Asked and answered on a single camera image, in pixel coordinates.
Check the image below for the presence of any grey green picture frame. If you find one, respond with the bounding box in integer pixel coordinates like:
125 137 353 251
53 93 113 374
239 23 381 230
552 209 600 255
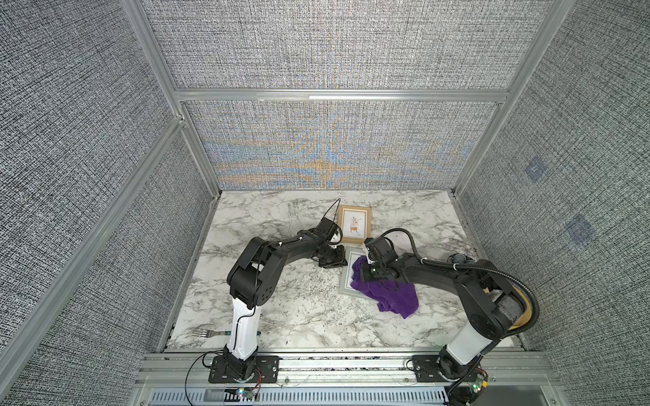
339 247 368 299

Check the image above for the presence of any bowl of grey stones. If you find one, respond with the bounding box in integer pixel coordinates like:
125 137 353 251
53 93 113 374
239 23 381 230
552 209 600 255
447 253 476 265

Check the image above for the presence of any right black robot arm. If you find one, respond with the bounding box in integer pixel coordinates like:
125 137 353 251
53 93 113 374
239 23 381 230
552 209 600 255
362 237 536 382

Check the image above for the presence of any purple cloth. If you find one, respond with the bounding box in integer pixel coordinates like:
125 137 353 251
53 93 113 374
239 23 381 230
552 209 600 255
350 255 419 319

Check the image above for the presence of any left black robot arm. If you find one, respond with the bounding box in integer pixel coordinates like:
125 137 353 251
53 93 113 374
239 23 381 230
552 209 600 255
223 227 347 381

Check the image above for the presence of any aluminium front rail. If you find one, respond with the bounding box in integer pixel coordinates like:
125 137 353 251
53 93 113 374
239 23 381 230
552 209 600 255
135 348 560 388

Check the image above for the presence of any green handled fork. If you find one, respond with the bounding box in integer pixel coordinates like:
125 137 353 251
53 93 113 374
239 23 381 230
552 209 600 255
190 328 233 339

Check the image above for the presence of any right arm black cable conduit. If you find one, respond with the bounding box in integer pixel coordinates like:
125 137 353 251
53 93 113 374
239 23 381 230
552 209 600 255
380 227 540 336

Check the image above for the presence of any light wooden picture frame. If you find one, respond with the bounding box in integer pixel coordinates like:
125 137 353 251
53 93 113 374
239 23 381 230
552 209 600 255
338 206 372 245

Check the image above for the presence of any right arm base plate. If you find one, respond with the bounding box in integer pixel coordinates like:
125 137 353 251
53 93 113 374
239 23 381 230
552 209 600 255
411 354 482 382

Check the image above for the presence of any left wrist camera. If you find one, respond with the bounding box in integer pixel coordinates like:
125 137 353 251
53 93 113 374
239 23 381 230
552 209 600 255
316 218 343 245

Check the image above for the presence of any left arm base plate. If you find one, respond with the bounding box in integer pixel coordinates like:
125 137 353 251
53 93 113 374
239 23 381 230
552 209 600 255
208 355 280 384

